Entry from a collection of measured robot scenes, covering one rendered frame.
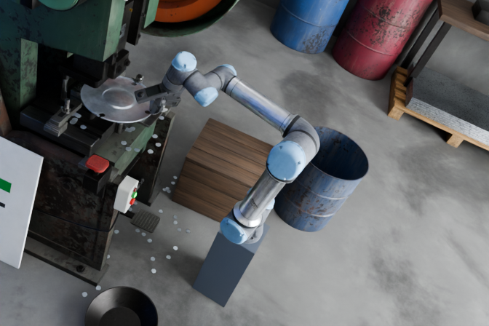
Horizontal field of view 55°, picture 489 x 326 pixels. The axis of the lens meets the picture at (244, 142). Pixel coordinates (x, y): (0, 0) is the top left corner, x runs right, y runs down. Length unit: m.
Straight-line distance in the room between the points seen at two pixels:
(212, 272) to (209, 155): 0.61
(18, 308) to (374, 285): 1.79
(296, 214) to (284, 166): 1.23
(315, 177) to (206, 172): 0.57
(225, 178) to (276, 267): 0.56
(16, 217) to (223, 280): 0.92
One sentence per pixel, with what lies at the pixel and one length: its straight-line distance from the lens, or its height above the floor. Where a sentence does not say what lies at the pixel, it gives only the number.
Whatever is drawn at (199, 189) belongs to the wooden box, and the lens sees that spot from 2.51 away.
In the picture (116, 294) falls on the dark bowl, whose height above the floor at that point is 0.04.
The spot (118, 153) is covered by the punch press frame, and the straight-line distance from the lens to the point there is 1.90.
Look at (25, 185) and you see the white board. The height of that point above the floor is 0.44.
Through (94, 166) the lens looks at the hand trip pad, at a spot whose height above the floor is 0.76.
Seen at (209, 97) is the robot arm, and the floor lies 1.06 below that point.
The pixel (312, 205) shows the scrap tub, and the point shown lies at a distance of 2.64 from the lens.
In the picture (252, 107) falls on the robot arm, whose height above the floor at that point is 1.04.
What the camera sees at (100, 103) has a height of 0.78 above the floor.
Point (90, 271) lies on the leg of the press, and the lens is 2.30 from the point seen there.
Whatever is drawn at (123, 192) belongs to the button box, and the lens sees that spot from 1.82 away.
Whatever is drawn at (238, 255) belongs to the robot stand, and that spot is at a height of 0.38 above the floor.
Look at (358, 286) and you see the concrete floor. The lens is 2.77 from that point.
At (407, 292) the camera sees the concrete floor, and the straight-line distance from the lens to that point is 2.94.
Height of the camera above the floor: 1.98
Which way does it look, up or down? 39 degrees down
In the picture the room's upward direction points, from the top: 24 degrees clockwise
